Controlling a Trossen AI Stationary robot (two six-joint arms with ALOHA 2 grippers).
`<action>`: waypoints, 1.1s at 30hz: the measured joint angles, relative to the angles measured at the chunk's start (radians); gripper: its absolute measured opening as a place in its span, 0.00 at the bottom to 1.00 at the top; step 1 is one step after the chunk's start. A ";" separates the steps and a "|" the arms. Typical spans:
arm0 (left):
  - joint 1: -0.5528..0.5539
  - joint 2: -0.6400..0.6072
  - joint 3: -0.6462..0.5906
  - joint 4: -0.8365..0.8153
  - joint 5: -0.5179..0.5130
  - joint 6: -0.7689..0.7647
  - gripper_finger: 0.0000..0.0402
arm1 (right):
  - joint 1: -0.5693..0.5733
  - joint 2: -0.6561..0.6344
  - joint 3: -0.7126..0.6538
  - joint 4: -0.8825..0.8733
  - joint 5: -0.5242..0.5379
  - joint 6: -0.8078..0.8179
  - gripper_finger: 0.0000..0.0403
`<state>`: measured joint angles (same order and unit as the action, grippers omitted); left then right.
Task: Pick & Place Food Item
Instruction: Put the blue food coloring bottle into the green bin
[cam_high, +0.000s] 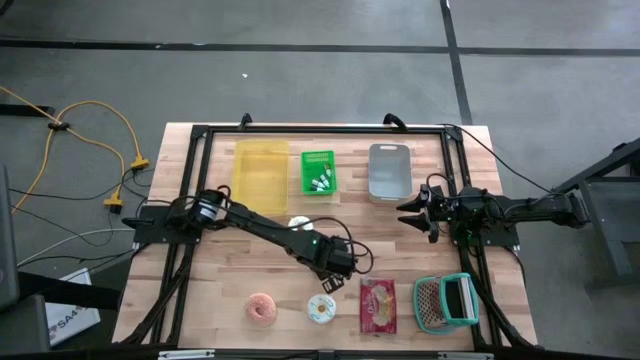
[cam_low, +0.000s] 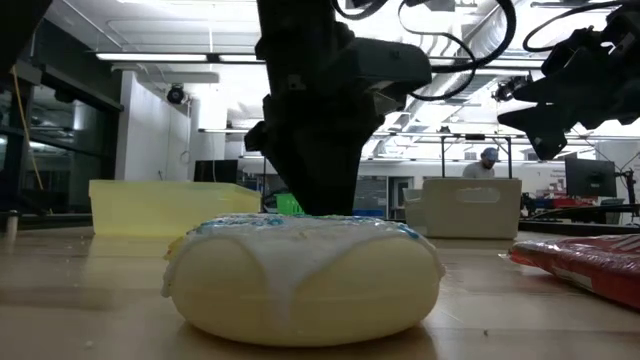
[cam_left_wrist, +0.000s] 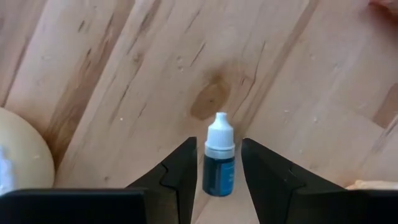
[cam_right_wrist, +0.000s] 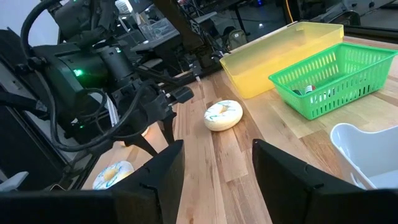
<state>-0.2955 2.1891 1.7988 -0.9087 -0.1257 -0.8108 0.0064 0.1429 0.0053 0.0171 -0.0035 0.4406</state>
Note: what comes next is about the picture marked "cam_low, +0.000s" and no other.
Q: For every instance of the green plastic basket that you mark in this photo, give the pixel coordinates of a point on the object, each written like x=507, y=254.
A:
x=287, y=206

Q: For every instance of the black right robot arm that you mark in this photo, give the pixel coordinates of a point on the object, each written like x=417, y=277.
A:
x=631, y=20

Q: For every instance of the red snack packet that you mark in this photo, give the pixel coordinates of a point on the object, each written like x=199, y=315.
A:
x=590, y=265

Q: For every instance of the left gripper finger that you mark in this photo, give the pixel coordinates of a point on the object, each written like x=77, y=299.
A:
x=320, y=185

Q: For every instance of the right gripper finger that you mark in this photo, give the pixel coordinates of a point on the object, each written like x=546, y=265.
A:
x=550, y=91
x=547, y=130

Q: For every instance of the black metal frame stand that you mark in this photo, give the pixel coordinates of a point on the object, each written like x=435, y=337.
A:
x=475, y=136

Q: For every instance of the black computer monitor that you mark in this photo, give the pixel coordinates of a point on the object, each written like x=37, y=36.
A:
x=590, y=177

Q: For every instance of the black background desk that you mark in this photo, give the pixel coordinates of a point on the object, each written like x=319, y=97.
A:
x=575, y=227

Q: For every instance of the silver ceiling air duct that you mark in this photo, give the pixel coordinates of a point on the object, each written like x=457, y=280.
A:
x=465, y=90

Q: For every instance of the yellow plastic bin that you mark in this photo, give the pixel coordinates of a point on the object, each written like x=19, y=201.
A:
x=165, y=205

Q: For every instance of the long ceiling light strip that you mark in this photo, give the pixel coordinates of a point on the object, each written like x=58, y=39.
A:
x=150, y=57

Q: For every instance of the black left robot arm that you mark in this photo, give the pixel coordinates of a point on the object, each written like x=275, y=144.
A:
x=20, y=25

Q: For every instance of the grey plastic bin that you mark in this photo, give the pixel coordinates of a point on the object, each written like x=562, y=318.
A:
x=465, y=215

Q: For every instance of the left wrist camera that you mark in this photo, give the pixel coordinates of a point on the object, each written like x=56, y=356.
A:
x=395, y=65

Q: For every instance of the white short post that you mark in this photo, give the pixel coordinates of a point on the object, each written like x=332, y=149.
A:
x=12, y=225

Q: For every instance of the white donut with blue swirls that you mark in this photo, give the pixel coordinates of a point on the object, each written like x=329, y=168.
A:
x=310, y=290

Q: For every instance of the black ceiling spot lamp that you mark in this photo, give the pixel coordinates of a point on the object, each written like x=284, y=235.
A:
x=176, y=95
x=505, y=91

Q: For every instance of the person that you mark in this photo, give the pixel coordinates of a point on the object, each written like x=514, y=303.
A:
x=479, y=170

